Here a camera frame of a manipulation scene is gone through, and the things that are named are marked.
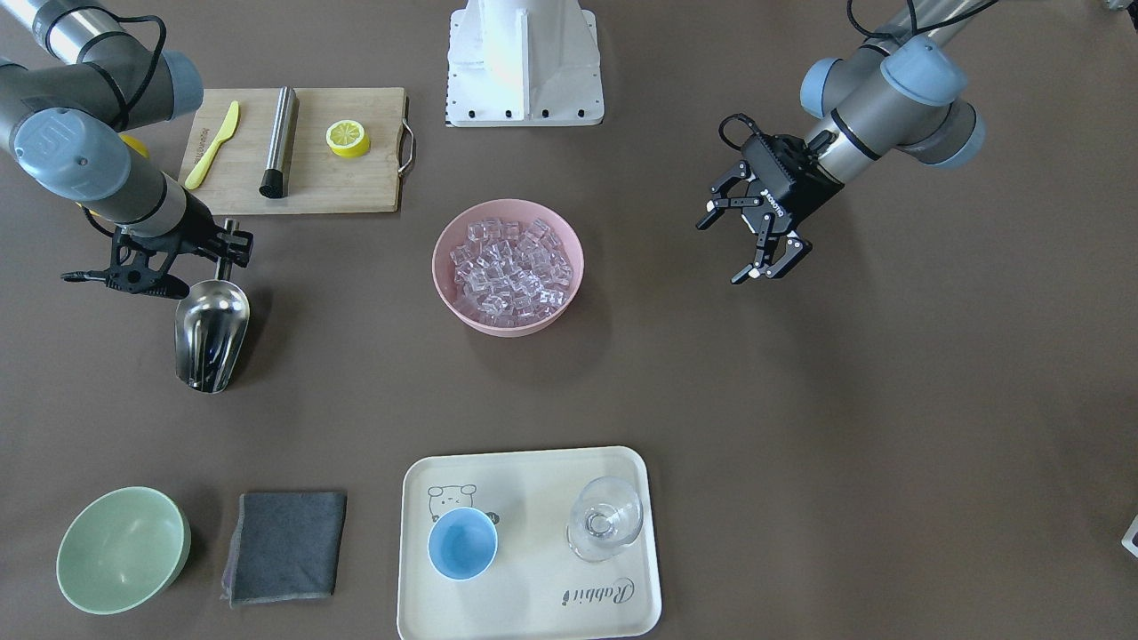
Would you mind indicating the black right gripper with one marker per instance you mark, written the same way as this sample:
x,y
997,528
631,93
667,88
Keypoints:
x,y
197,233

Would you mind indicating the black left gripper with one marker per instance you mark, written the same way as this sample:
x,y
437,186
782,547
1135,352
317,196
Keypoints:
x,y
803,206

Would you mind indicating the steel ice scoop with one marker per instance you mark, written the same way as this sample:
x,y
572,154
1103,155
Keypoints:
x,y
209,329

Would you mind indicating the pink bowl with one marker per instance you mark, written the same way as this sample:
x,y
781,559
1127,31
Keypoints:
x,y
512,210

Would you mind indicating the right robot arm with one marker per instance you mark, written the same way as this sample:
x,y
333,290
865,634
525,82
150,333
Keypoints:
x,y
63,127

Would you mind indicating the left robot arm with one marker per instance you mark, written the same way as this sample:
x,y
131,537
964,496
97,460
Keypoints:
x,y
899,91

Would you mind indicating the clear ice cubes pile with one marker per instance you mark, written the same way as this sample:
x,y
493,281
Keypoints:
x,y
510,273

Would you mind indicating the light blue cup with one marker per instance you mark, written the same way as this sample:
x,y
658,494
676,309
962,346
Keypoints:
x,y
463,544

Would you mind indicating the yellow lemon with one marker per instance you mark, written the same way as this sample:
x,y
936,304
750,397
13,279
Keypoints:
x,y
135,144

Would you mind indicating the yellow plastic knife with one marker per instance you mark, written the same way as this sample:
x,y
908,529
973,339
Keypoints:
x,y
225,133

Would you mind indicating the bamboo cutting board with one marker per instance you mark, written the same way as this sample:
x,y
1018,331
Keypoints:
x,y
320,182

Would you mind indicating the half lemon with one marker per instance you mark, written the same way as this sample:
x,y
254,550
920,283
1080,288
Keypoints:
x,y
347,138

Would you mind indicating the green bowl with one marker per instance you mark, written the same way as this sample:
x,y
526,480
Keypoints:
x,y
122,550

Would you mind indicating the clear wine glass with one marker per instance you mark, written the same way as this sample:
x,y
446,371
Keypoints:
x,y
606,517

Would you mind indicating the cream serving tray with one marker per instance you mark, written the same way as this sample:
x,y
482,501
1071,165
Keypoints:
x,y
537,588

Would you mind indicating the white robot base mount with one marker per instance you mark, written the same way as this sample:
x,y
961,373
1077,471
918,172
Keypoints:
x,y
523,64

